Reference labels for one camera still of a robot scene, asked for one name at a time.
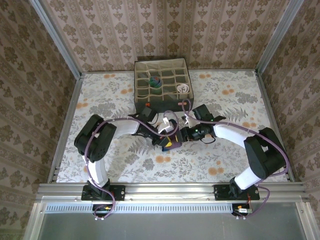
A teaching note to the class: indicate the purple sock with teal toe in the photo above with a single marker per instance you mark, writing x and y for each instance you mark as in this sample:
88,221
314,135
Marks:
176,145

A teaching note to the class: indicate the dark fabric sock organizer box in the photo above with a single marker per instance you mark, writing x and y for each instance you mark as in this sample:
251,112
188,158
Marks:
162,106

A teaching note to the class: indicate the grey sock with orange cuff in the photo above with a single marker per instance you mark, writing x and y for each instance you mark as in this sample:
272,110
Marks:
155,82

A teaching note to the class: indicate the white sock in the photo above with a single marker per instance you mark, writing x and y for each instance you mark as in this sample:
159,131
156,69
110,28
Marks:
182,89

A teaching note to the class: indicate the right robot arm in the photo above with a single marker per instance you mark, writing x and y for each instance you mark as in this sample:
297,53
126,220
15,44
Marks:
265,155

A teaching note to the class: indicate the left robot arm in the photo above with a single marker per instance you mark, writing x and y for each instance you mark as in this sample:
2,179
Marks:
95,140

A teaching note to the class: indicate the floral tablecloth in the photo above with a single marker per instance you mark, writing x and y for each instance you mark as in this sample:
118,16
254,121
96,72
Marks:
175,170

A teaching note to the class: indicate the grey metal panel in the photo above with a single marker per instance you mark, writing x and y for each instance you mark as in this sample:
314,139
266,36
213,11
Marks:
170,227

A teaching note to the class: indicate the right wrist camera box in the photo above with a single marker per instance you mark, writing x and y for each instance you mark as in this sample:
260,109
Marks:
188,120

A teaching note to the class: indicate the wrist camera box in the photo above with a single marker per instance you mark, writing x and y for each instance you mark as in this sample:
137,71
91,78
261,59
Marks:
188,120
165,125

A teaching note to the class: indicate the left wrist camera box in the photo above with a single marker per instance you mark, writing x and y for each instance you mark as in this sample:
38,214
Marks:
165,125

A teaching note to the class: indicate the aluminium front rail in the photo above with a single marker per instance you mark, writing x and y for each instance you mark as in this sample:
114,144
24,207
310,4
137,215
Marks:
170,191

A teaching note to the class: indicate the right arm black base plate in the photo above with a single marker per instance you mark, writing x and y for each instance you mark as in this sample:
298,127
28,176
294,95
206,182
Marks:
220,193

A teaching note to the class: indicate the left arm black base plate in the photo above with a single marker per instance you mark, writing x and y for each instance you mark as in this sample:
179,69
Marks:
120,192

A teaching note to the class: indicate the aluminium table side rail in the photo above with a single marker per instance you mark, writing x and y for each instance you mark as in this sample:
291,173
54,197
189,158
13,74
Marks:
275,125
63,130

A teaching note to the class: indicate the black connector bracket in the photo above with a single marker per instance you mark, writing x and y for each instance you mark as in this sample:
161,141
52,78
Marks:
100,208
240,209

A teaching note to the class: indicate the aluminium frame post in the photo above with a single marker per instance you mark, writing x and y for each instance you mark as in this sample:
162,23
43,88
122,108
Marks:
56,40
280,35

